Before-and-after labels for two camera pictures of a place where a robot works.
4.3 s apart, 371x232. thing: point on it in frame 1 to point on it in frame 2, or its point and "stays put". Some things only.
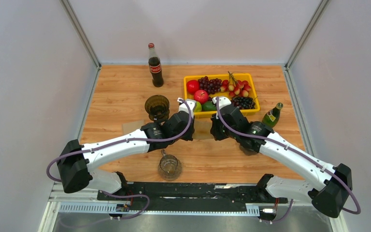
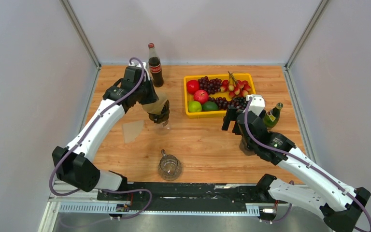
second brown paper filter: (131, 126) stays put
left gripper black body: (188, 136) to (146, 94)
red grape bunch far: (212, 86) stays put
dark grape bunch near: (243, 103) stays put
